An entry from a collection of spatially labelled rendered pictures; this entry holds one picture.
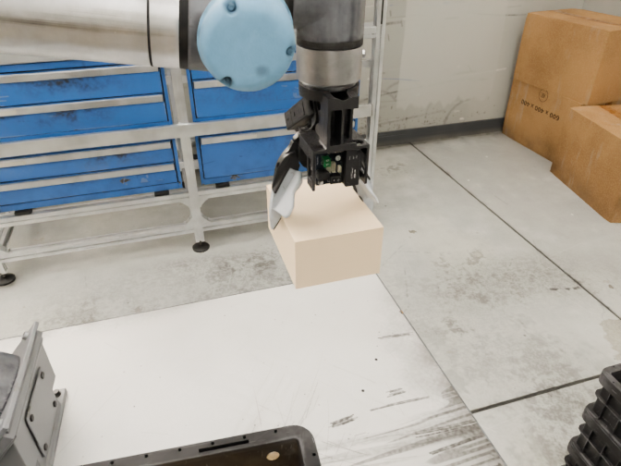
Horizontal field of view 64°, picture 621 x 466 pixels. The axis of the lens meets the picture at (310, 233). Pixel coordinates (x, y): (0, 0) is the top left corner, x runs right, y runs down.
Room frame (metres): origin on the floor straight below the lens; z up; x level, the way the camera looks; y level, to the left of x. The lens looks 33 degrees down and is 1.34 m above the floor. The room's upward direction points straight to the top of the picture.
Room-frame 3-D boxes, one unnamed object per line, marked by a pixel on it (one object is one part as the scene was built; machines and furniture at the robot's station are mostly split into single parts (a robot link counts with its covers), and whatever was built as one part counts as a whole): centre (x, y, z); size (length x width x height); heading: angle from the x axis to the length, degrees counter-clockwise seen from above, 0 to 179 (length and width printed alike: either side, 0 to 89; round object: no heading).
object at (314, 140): (0.58, -0.02, 1.11); 0.09 x 0.08 x 0.12; 17
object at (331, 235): (0.61, -0.01, 0.95); 0.16 x 0.12 x 0.07; 17
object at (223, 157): (2.04, 0.13, 0.60); 0.72 x 0.03 x 0.56; 107
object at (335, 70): (0.59, -0.02, 1.19); 0.08 x 0.08 x 0.05
